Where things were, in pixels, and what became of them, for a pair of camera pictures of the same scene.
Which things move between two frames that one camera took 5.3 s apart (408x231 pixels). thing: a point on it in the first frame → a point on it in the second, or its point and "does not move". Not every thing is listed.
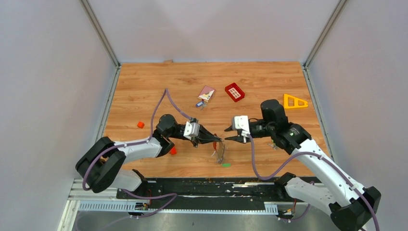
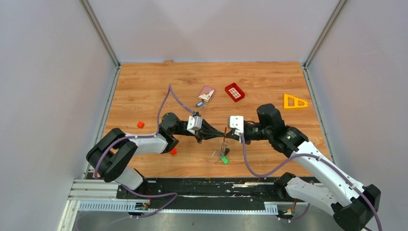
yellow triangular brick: x=296 y=102 does not move
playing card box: x=206 y=94 does not move
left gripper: x=205 y=136 → x=206 y=132
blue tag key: x=202 y=104 does not move
